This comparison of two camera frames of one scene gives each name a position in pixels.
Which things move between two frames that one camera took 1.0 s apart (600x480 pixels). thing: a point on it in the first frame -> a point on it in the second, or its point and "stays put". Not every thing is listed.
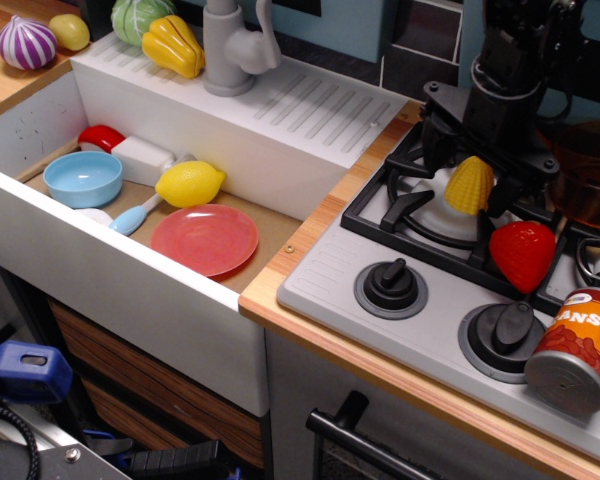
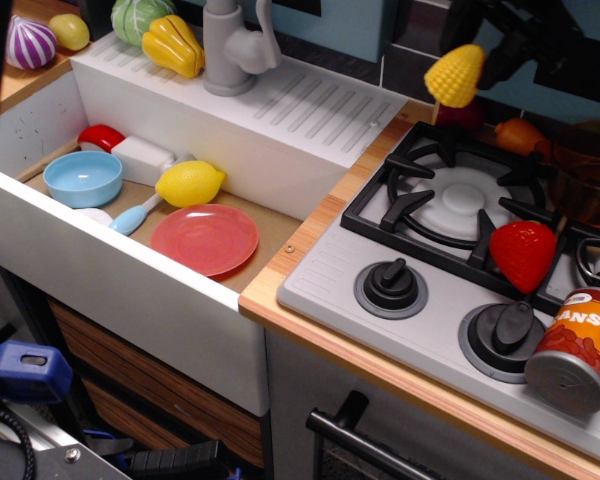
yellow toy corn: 470,185 -> 454,78
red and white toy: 99,138 stays put
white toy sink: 147,207 stays put
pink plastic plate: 205,240 stays put
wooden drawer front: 152,397 stays put
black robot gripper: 497,115 -> 540,31
